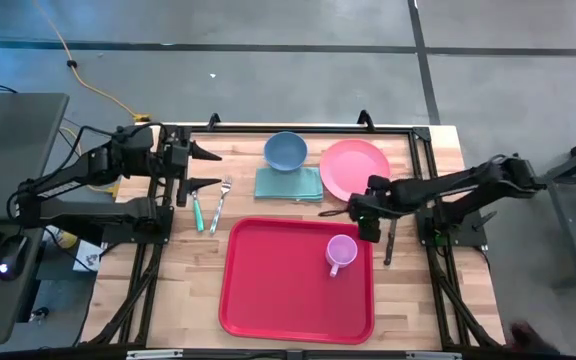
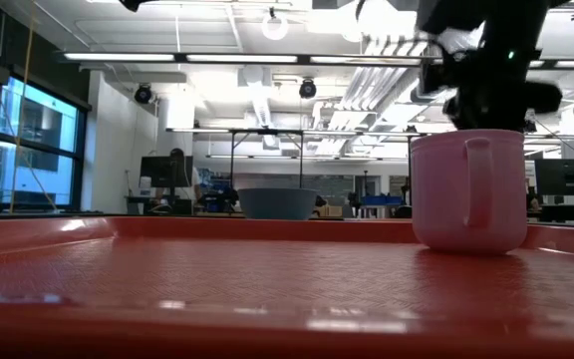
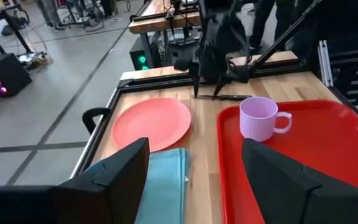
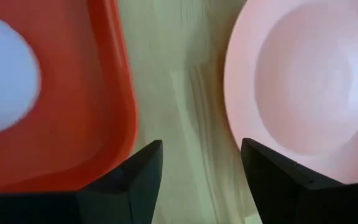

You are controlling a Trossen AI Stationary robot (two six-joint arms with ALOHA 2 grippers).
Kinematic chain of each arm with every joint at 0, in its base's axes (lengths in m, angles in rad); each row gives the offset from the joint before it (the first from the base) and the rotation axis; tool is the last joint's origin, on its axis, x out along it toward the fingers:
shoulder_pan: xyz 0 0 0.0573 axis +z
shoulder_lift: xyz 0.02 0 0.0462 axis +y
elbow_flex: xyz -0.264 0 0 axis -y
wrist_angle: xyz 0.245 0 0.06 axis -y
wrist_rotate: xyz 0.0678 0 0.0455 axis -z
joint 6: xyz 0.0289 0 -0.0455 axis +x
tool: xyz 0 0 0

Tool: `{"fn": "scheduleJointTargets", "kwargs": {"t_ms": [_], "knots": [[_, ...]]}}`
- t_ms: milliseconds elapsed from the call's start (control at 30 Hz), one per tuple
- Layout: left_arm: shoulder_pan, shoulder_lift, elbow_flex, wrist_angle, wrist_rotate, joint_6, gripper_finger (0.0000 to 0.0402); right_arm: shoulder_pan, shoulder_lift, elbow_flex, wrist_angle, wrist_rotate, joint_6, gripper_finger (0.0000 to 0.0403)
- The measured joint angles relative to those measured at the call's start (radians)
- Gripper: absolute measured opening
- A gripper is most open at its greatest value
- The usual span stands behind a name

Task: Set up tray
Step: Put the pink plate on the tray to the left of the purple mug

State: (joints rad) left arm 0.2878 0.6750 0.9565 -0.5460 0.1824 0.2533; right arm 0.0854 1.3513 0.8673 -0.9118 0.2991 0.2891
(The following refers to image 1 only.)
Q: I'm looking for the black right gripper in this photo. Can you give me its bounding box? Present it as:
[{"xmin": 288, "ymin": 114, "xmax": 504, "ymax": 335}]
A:
[{"xmin": 319, "ymin": 173, "xmax": 395, "ymax": 245}]

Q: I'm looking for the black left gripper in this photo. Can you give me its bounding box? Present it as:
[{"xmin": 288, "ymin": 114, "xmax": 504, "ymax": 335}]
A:
[{"xmin": 161, "ymin": 125, "xmax": 223, "ymax": 208}]

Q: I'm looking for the pink plastic cup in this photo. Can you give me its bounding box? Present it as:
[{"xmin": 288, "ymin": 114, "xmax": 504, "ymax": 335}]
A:
[{"xmin": 324, "ymin": 233, "xmax": 359, "ymax": 279}]

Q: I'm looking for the pink plastic plate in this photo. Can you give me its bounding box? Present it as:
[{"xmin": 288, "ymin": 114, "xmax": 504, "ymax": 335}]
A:
[{"xmin": 319, "ymin": 138, "xmax": 393, "ymax": 204}]

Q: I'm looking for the spoon with teal handle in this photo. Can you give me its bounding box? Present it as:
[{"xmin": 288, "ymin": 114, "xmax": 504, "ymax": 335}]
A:
[{"xmin": 190, "ymin": 188, "xmax": 206, "ymax": 233}]

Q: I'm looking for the fork with clear teal handle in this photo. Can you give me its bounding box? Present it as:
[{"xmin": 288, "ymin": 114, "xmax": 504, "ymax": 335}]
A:
[{"xmin": 208, "ymin": 174, "xmax": 234, "ymax": 236}]

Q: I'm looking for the teal cloth napkin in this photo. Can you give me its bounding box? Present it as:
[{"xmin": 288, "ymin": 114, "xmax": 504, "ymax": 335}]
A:
[{"xmin": 253, "ymin": 166, "xmax": 325, "ymax": 204}]

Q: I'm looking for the knife with black handle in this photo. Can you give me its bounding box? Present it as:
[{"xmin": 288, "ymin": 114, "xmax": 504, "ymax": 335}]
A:
[{"xmin": 383, "ymin": 218, "xmax": 399, "ymax": 267}]

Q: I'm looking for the blue plastic bowl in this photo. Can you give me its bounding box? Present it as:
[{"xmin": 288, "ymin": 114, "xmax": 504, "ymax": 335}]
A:
[{"xmin": 263, "ymin": 130, "xmax": 309, "ymax": 173}]

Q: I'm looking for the red plastic tray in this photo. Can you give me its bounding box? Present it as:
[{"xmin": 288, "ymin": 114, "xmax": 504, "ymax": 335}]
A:
[{"xmin": 217, "ymin": 217, "xmax": 376, "ymax": 346}]

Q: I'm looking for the white printed box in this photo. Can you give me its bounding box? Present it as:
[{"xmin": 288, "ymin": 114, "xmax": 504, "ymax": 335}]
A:
[{"xmin": 71, "ymin": 239, "xmax": 108, "ymax": 274}]

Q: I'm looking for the yellow and white container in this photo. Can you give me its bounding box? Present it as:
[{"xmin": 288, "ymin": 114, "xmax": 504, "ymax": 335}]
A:
[{"xmin": 41, "ymin": 224, "xmax": 78, "ymax": 250}]

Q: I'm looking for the grey side desk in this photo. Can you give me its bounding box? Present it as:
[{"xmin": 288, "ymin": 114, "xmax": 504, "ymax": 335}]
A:
[{"xmin": 0, "ymin": 92, "xmax": 70, "ymax": 346}]

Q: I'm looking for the black computer mouse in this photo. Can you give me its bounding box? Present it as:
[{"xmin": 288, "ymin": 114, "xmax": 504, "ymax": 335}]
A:
[{"xmin": 0, "ymin": 234, "xmax": 29, "ymax": 282}]

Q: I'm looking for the person's foot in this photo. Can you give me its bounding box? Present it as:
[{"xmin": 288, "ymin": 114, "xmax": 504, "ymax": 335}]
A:
[{"xmin": 509, "ymin": 321, "xmax": 562, "ymax": 357}]

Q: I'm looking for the black aluminium table frame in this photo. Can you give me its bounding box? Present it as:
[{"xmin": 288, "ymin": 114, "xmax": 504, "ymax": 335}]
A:
[{"xmin": 80, "ymin": 122, "xmax": 507, "ymax": 351}]

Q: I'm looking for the silver metal bracket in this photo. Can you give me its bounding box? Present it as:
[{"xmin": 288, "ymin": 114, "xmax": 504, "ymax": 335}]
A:
[
  {"xmin": 126, "ymin": 349, "xmax": 185, "ymax": 360},
  {"xmin": 405, "ymin": 351, "xmax": 464, "ymax": 360}
]

